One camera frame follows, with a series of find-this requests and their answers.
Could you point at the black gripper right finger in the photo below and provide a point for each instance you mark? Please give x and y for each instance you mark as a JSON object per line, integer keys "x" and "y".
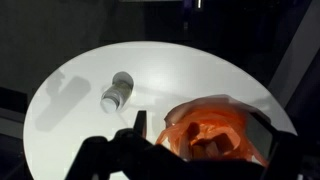
{"x": 263, "y": 136}

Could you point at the grey metal beam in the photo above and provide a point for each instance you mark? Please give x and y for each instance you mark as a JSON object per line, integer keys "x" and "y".
{"x": 293, "y": 56}

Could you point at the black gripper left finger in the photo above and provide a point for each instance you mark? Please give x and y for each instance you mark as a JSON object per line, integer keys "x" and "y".
{"x": 141, "y": 123}

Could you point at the orange plastic carrier bag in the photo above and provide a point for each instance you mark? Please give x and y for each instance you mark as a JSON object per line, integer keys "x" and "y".
{"x": 213, "y": 113}

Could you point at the white plastic bottle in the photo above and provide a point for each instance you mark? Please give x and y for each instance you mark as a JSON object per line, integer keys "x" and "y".
{"x": 115, "y": 95}

